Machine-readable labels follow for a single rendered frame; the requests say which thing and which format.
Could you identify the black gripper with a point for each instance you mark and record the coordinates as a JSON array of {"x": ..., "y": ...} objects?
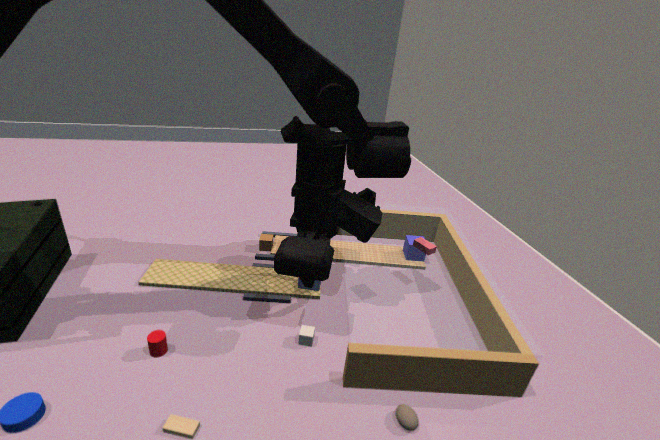
[{"x": 309, "y": 255}]

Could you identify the blue disc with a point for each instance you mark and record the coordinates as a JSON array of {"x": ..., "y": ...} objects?
[{"x": 22, "y": 412}]

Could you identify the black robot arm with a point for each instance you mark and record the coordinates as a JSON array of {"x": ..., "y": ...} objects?
[{"x": 329, "y": 97}]

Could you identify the grey oval stone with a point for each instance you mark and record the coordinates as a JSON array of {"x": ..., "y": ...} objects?
[{"x": 406, "y": 417}]

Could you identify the tan flat rectangular block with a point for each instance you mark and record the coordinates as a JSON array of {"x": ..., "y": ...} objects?
[{"x": 181, "y": 426}]

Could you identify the brown cube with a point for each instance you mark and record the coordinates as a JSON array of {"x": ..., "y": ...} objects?
[{"x": 265, "y": 242}]

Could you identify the red cylinder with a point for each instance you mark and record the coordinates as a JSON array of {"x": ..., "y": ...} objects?
[{"x": 157, "y": 344}]

